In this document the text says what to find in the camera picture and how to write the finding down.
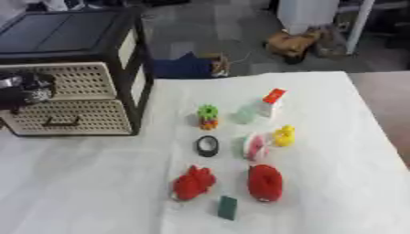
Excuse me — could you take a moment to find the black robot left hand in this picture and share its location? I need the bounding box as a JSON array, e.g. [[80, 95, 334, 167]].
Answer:
[[0, 71, 58, 115]]

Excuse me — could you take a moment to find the black drawer cabinet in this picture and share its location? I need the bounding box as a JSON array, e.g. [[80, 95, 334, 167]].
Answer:
[[0, 6, 157, 137]]

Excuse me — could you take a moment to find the blue bag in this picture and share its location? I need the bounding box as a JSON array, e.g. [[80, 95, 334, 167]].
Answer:
[[152, 51, 232, 80]]

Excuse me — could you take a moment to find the green and orange gear toy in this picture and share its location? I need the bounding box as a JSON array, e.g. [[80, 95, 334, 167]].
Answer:
[[195, 103, 221, 131]]

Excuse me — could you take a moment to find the black tape roll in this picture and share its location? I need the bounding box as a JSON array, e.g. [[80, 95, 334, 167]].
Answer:
[[193, 134, 221, 158]]

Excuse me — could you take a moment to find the red crumpled soft toy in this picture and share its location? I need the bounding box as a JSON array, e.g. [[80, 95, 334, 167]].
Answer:
[[171, 165, 218, 202]]

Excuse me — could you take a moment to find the pale green translucent cup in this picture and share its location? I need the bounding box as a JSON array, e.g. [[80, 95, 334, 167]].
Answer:
[[232, 102, 262, 125]]

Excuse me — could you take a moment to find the dark green rectangular block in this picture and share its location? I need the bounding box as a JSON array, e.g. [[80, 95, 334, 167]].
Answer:
[[216, 195, 241, 221]]

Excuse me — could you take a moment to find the pink and white round toy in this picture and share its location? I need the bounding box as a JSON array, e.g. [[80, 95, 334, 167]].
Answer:
[[240, 132, 273, 162]]

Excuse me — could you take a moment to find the white box with red top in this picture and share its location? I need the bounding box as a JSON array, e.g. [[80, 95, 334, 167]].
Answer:
[[257, 87, 288, 119]]

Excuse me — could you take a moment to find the yellow rubber duck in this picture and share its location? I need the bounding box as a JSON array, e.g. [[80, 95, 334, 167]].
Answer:
[[272, 123, 298, 148]]

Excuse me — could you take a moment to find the white cabinet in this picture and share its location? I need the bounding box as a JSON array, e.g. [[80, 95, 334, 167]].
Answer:
[[275, 0, 341, 35]]

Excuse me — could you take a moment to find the black drawer handle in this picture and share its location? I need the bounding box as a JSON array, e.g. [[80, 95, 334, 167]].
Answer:
[[41, 115, 83, 128]]

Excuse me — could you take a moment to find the pale pierced drawer with handle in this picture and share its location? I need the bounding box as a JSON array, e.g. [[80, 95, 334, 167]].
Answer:
[[0, 99, 135, 136]]

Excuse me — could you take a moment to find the white post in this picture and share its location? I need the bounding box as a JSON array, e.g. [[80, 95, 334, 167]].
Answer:
[[344, 0, 377, 56]]

